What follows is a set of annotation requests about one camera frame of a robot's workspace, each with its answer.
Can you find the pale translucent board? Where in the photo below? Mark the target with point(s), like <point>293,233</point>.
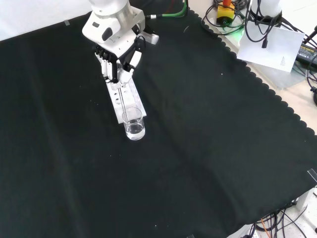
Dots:
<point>272,77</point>

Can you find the black bench cloth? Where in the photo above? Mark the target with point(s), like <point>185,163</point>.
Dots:
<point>198,124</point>

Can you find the clear glass rod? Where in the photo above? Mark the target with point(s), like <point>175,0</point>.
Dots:
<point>122,104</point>

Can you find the small clear glass beaker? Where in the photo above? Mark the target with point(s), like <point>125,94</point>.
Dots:
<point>133,129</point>

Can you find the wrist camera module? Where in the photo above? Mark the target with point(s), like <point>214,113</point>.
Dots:
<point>151,37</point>

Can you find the white bench frame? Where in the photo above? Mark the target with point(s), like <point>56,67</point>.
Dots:
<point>307,200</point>

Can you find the white paper sheet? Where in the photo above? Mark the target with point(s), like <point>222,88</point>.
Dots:
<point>275,52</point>

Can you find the white test tube rack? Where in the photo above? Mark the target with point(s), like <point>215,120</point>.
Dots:
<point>131,99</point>

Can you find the clear tape piece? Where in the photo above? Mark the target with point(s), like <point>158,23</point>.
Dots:
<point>190,236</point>
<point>312,174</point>
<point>67,22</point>

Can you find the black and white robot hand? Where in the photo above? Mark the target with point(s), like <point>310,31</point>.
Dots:
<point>116,42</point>

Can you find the yellow stop button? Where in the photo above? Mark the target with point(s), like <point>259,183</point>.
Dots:
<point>226,12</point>

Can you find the black power adapter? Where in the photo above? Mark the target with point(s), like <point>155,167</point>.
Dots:
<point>307,53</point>

